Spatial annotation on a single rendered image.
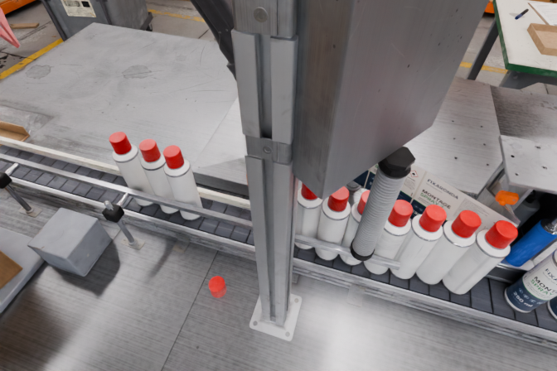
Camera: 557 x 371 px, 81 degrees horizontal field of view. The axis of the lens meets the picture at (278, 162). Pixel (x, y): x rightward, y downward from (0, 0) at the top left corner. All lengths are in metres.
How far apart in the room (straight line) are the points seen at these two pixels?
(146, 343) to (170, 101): 0.77
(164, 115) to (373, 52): 0.99
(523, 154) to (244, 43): 0.53
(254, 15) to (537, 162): 0.54
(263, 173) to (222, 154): 0.59
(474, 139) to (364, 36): 0.91
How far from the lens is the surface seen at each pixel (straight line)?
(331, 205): 0.58
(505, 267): 0.78
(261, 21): 0.23
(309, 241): 0.65
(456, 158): 1.02
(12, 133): 1.32
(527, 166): 0.65
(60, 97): 1.41
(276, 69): 0.24
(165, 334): 0.76
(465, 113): 1.18
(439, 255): 0.67
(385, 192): 0.38
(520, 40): 1.93
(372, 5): 0.20
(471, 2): 0.31
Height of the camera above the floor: 1.53
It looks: 48 degrees down
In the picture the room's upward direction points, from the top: straight up
